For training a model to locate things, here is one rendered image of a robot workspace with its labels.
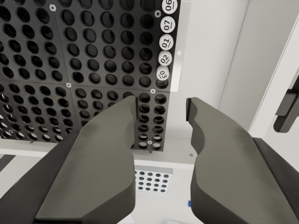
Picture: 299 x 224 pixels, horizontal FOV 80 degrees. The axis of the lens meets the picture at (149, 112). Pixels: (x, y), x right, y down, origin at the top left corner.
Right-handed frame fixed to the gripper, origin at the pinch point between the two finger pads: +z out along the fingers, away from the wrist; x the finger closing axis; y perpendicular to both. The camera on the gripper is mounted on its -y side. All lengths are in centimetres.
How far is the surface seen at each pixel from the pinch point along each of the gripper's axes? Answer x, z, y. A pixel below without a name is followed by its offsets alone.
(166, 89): 0.6, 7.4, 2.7
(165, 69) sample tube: 0.3, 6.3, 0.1
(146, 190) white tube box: -2.7, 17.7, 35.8
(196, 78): 5.0, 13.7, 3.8
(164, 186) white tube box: 2.0, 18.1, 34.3
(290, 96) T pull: 12.6, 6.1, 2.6
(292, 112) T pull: 13.5, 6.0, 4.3
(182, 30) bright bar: 2.3, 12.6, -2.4
